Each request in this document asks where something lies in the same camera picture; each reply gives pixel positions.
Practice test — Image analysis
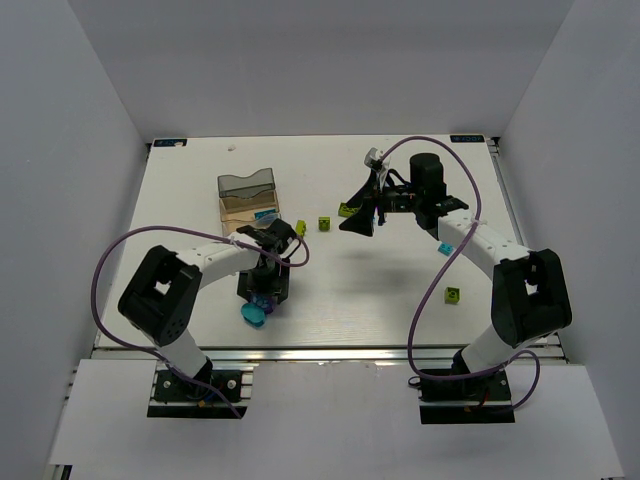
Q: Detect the purple flower lego brick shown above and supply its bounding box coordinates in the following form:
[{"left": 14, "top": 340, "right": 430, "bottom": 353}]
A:
[{"left": 251, "top": 295, "right": 276, "bottom": 315}]

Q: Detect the teal rounded lego brick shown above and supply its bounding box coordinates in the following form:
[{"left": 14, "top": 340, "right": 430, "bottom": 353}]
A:
[{"left": 240, "top": 303, "right": 267, "bottom": 328}]

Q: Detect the teal lego brick with studs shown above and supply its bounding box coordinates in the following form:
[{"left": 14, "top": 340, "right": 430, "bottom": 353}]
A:
[{"left": 254, "top": 210, "right": 278, "bottom": 224}]

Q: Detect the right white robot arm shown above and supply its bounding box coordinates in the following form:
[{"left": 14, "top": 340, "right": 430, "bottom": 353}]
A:
[{"left": 339, "top": 149, "right": 572, "bottom": 380}]

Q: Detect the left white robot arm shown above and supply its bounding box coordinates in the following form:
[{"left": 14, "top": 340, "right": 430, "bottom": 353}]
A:
[{"left": 118, "top": 219, "right": 296, "bottom": 383}]

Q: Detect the green long lego brick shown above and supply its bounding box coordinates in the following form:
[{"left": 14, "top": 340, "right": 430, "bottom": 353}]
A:
[{"left": 338, "top": 202, "right": 360, "bottom": 218}]

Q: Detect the green curved lego brick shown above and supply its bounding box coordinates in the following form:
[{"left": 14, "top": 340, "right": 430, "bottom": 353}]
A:
[{"left": 295, "top": 220, "right": 307, "bottom": 237}]

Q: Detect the green sloped lego brick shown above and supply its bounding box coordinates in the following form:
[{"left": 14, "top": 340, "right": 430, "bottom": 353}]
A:
[{"left": 318, "top": 216, "right": 331, "bottom": 232}]

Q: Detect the amber plastic tray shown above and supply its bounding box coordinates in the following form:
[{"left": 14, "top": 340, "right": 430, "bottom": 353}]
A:
[{"left": 219, "top": 190, "right": 281, "bottom": 221}]

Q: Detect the clear plastic tray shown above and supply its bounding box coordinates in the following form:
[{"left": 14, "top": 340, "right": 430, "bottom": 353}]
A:
[{"left": 221, "top": 213, "right": 281, "bottom": 236}]

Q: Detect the blue label right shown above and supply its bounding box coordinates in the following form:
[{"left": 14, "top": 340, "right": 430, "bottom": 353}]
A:
[{"left": 450, "top": 134, "right": 485, "bottom": 143}]

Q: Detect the blue label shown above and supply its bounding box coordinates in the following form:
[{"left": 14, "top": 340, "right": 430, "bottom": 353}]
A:
[
  {"left": 450, "top": 134, "right": 485, "bottom": 143},
  {"left": 152, "top": 138, "right": 187, "bottom": 148}
]

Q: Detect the green square lego brick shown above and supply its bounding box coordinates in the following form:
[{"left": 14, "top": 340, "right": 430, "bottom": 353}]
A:
[{"left": 444, "top": 287, "right": 461, "bottom": 304}]

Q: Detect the blue label left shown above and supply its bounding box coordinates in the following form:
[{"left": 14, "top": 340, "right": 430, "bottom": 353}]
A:
[{"left": 152, "top": 138, "right": 187, "bottom": 148}]

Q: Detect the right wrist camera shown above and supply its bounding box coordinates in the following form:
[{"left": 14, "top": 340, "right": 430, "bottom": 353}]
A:
[{"left": 364, "top": 148, "right": 390, "bottom": 190}]

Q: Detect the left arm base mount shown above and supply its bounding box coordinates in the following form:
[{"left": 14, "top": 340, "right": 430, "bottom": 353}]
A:
[{"left": 147, "top": 367, "right": 253, "bottom": 420}]

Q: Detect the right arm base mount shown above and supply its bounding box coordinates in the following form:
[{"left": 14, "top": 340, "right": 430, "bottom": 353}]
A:
[{"left": 408, "top": 371, "right": 515, "bottom": 425}]

